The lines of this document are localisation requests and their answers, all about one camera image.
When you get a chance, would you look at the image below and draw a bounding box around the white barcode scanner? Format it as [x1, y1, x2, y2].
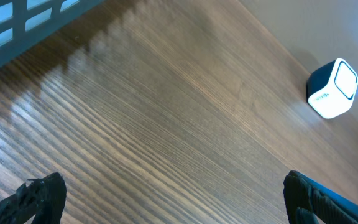
[306, 58, 358, 119]

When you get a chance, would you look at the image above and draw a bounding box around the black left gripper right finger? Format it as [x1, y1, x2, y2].
[283, 170, 358, 224]

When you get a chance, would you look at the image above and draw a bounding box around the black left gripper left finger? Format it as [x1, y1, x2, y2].
[0, 172, 67, 223]

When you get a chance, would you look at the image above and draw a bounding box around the grey plastic mesh basket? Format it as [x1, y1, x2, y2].
[0, 0, 103, 67]

